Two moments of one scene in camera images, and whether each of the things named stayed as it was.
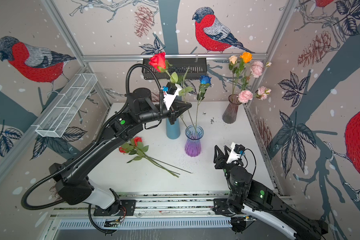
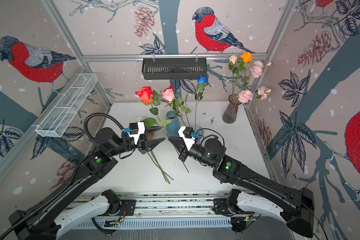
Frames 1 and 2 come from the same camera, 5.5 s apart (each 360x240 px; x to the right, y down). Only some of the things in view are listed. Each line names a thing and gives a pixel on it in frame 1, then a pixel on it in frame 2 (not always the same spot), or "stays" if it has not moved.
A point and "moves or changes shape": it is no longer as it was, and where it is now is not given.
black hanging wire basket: [197, 69] stays
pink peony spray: [257, 67] stays
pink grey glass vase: [230, 115] stays
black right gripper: [222, 158] to [185, 153]
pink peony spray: [245, 96] stays
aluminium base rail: [169, 210] stays
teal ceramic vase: [173, 131] stays
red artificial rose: [126, 148] to [152, 135]
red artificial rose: [159, 62] moves or changes shape
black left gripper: [174, 113] to [144, 145]
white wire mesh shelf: [68, 102] stays
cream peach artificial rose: [233, 60] stays
